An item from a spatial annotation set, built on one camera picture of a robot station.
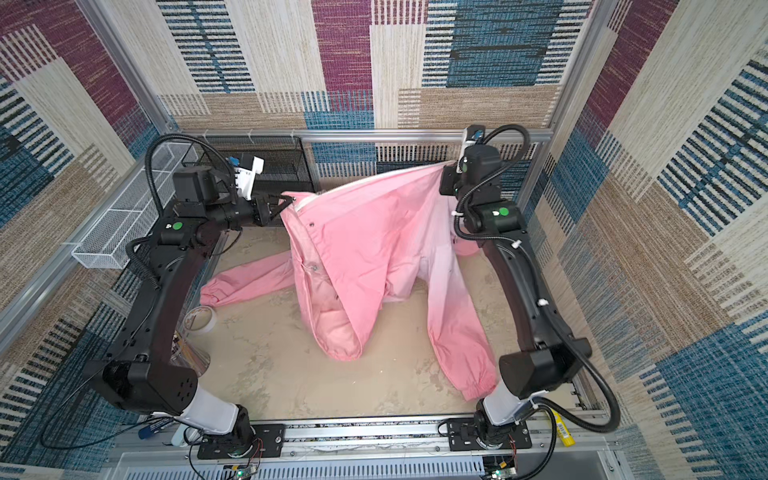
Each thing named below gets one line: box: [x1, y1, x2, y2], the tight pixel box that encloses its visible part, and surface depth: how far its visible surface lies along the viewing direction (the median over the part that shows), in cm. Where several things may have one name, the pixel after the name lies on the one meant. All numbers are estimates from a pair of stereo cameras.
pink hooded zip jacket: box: [200, 163, 499, 401], surface depth 83 cm
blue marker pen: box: [138, 419, 173, 440], surface depth 76 cm
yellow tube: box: [551, 409, 576, 447], surface depth 73 cm
